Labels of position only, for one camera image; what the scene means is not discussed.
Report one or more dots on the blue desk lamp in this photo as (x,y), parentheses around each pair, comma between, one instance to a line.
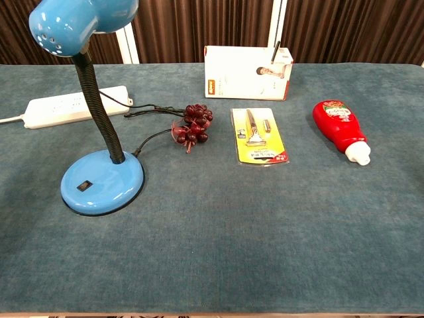
(99,185)

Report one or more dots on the dark red fake grapes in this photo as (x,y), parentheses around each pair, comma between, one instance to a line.
(195,127)

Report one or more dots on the razor in yellow blister pack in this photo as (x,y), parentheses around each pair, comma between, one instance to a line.
(258,145)

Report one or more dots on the blue velvet tablecloth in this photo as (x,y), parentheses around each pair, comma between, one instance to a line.
(212,232)

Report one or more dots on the white cardboard box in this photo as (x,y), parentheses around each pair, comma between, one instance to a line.
(238,79)

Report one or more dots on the brown pleated curtain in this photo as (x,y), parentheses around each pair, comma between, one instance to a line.
(198,30)

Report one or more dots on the red ketchup bottle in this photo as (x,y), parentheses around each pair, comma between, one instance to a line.
(338,126)

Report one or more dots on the white power strip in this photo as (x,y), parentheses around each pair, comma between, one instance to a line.
(56,109)

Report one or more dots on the white frame post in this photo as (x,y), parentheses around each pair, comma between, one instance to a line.
(129,46)
(277,20)

